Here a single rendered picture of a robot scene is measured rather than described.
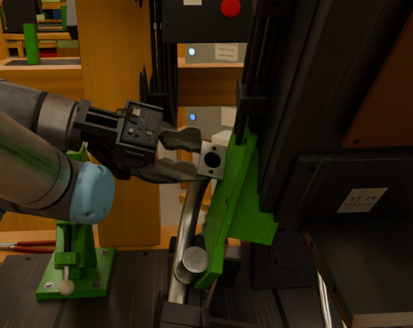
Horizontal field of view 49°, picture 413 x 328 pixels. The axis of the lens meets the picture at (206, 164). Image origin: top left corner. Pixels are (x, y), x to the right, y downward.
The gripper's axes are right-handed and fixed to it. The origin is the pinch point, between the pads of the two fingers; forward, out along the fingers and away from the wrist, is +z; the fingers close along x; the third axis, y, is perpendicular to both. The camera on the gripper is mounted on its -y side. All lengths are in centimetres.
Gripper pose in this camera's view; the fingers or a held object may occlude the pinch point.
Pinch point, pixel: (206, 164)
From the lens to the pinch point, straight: 70.3
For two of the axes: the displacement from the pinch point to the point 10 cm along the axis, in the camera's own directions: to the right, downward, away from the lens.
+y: 2.5, -3.7, -9.0
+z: 9.6, 2.3, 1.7
